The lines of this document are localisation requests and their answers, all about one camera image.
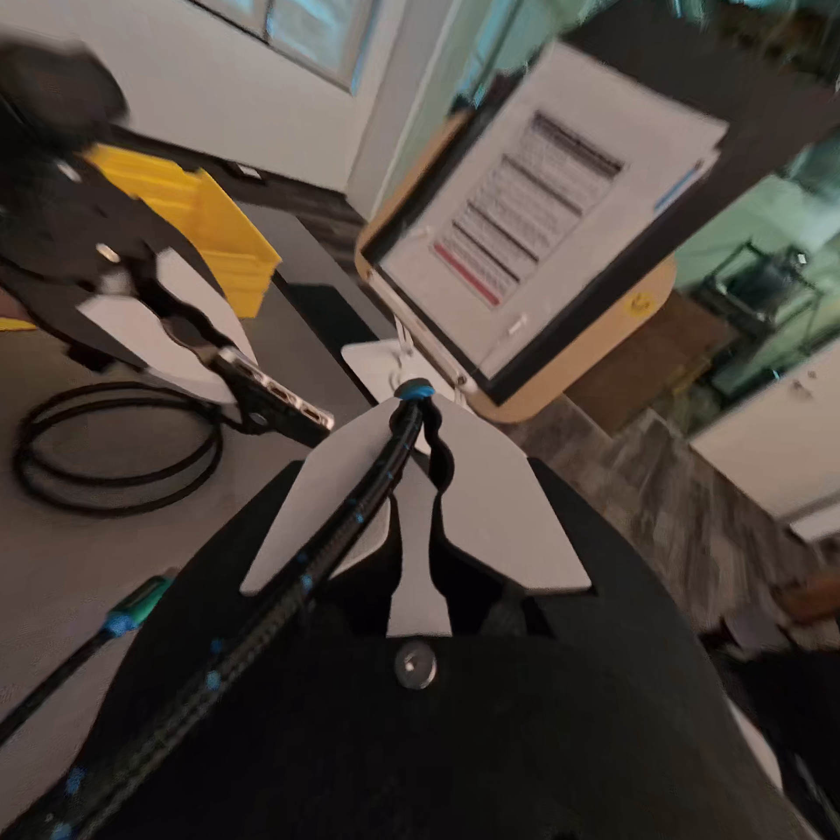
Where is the printed instruction sheet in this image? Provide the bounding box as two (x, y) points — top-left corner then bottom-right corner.
(377, 42), (729, 388)

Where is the black braided hdmi cable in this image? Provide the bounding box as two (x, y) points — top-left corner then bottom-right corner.
(0, 377), (437, 840)

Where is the black metal rack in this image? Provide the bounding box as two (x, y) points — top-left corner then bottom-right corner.
(699, 239), (829, 398)

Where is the tan wooden board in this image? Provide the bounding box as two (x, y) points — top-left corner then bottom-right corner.
(353, 112), (678, 425)

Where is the black hub cable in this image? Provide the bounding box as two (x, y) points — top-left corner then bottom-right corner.
(12, 382), (227, 517)

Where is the silver hdmi port hub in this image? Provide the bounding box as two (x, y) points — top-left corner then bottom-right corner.
(215, 346), (337, 448)

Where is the window with white frame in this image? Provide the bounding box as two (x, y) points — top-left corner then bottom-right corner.
(187, 0), (385, 94)

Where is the yellow plastic bin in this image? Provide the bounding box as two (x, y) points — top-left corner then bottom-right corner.
(84, 143), (283, 320)

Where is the white cabinet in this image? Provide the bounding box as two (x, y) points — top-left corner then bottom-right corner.
(688, 338), (840, 542)

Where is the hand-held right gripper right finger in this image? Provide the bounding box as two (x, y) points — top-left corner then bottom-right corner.
(422, 395), (593, 636)

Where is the clear stand with white base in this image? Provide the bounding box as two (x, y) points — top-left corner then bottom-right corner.
(340, 315), (532, 422)

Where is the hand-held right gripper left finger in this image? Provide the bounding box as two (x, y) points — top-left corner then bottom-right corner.
(239, 397), (424, 636)

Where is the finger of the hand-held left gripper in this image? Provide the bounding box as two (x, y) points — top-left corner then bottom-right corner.
(155, 248), (258, 365)
(74, 294), (238, 404)

